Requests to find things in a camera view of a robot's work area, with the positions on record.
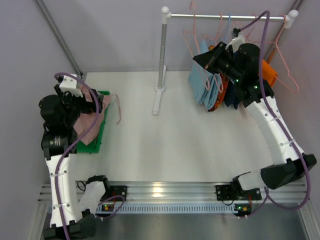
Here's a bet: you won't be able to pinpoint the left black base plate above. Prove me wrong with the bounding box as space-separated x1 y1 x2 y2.
109 185 128 202

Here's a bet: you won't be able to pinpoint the orange patterned trousers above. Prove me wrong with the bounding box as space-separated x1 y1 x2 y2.
207 72 229 112

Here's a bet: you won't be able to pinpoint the light blue trousers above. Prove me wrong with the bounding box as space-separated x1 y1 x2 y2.
187 39 223 106

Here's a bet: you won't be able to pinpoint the navy blue trousers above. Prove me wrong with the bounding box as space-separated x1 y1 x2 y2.
223 82 242 110

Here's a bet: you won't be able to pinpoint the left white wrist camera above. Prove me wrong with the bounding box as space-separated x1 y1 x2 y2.
54 73 83 98

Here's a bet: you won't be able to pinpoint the white metal clothes rack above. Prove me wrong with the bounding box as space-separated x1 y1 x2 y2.
152 6 298 116

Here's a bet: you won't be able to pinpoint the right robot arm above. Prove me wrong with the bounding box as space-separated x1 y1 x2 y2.
193 42 317 192

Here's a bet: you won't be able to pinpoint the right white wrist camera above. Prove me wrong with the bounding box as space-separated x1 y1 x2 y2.
225 28 246 53

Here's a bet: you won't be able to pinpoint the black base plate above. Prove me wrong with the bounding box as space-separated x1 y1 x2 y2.
109 185 128 202
215 184 262 201

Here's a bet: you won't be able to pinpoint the aluminium mounting rail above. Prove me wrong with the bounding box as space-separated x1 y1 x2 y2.
37 181 311 204

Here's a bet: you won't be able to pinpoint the slotted grey cable duct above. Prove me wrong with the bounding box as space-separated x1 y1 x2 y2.
96 202 238 216

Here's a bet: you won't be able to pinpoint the pink wire hanger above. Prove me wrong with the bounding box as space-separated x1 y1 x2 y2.
182 1 211 92
265 10 300 94

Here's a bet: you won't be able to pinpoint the empty pink wire hanger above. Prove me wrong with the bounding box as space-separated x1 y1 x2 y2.
265 10 300 94

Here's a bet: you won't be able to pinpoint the pink trousers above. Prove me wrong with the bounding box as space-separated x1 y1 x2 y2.
73 94 122 146

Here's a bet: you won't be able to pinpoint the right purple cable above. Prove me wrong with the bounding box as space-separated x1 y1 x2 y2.
234 10 312 221

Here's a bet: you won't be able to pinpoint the bright orange trousers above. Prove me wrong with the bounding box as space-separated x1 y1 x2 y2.
262 59 278 87

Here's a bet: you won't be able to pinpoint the green plastic bin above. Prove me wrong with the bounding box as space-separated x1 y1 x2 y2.
76 107 108 154

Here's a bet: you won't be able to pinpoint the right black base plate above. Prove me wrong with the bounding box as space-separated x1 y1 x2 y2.
215 184 262 201

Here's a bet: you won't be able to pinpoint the pink hanger of orange trousers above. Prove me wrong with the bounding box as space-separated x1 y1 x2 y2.
232 20 256 43

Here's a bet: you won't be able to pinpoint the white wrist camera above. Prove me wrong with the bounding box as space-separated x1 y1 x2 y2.
225 28 246 53
54 73 83 98

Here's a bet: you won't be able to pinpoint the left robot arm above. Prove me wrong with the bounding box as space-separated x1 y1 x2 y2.
39 85 110 240

